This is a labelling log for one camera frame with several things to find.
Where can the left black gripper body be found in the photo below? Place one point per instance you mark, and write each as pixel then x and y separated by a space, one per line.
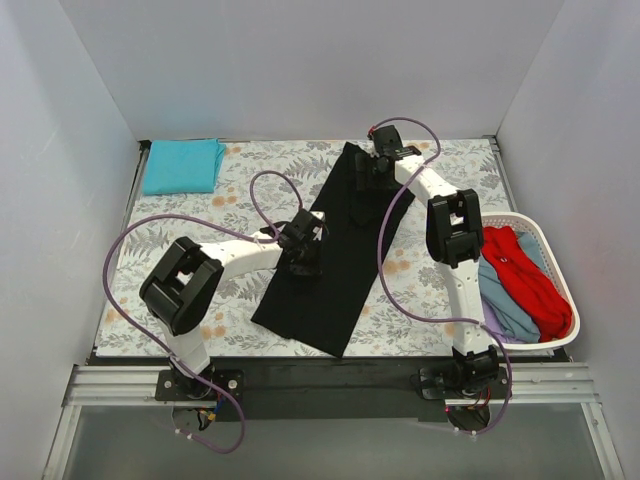
pixel 304 257

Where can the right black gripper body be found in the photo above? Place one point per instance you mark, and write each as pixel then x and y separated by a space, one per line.
pixel 368 176

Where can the black t shirt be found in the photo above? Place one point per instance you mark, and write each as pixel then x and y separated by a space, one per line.
pixel 322 311

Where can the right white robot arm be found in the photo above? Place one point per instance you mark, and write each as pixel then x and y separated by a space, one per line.
pixel 454 239

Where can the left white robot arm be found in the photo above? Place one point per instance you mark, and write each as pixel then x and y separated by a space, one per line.
pixel 179 290

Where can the floral tablecloth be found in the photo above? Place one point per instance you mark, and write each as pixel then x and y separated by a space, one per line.
pixel 264 181

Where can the folded teal t shirt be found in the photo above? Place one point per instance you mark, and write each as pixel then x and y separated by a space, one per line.
pixel 183 166

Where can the blue t shirt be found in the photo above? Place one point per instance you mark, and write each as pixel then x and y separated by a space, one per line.
pixel 520 328

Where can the lilac t shirt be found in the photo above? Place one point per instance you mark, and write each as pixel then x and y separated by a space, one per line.
pixel 493 324

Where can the red t shirt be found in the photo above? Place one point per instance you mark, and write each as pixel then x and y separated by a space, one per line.
pixel 531 289

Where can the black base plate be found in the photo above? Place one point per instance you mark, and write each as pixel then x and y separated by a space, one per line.
pixel 361 388

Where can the aluminium frame rail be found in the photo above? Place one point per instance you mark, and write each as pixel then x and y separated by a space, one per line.
pixel 121 422

